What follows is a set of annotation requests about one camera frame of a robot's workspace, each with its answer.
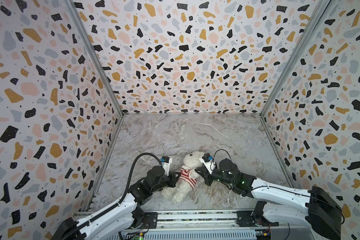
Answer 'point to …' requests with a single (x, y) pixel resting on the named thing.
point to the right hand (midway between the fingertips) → (196, 167)
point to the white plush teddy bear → (180, 192)
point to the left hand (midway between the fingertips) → (183, 172)
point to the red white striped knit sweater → (184, 176)
